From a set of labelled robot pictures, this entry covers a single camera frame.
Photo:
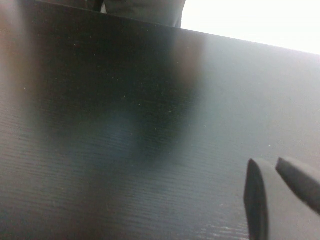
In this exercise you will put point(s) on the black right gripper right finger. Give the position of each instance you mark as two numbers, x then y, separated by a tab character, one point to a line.
300	177

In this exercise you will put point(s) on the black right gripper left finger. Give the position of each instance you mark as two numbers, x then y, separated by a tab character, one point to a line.
270	200

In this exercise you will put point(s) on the person in grey trousers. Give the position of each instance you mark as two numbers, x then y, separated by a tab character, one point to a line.
145	11

